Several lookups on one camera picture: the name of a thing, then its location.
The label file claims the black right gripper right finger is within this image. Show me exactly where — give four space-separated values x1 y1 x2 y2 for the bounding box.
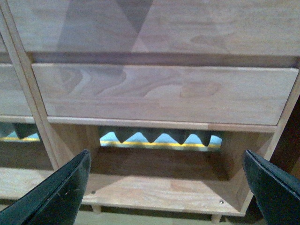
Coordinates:
243 150 300 225

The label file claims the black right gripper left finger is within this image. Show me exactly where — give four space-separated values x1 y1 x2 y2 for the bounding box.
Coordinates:
0 150 91 225

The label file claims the left wooden shelf cabinet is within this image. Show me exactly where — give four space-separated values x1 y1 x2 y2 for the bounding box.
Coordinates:
0 0 63 206

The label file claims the wooden shelf cabinet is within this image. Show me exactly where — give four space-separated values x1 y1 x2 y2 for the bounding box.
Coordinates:
0 0 63 206
1 0 300 223

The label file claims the right wooden shelf cabinet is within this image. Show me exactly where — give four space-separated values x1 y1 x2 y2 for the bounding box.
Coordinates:
1 0 300 223

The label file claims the left cabinet lower drawer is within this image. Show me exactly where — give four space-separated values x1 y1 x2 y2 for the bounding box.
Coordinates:
0 64 32 116

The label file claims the cabinet drawer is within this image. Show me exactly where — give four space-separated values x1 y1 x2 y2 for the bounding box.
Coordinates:
8 0 300 56
0 64 32 116
32 63 298 125

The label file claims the right cabinet lower drawer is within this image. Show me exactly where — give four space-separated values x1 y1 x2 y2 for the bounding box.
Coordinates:
32 63 298 125

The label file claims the right cabinet upper drawer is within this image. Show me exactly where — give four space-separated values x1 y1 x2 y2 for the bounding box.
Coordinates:
8 0 300 56

